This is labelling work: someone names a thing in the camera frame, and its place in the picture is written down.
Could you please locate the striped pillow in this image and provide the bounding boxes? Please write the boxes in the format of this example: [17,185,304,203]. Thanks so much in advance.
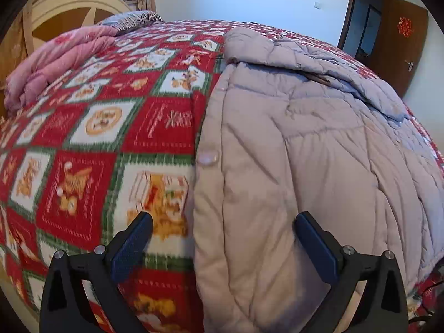
[97,10,163,35]

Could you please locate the cream and wood bed headboard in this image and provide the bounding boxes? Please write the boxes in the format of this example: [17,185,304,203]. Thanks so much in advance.
[21,0,134,56]

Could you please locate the brown wooden door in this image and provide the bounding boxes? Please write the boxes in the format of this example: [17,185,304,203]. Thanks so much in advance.
[368,0,429,98]

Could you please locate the brown wooden door frame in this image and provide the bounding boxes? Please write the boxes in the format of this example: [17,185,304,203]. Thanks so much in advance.
[337,0,392,63]

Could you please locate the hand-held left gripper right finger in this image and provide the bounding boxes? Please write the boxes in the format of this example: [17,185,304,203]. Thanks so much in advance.
[294,211,410,333]

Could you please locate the red checked printed bedsheet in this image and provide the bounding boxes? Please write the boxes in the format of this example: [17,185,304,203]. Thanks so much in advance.
[0,19,444,333]

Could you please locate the red paper door decoration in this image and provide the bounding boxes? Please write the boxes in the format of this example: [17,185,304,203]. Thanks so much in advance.
[396,17,413,37]

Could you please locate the pink floral folded quilt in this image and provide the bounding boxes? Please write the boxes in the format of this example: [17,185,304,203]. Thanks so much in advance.
[3,26,120,112]

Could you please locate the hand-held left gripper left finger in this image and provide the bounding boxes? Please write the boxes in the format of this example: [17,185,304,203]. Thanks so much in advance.
[40,211,154,333]

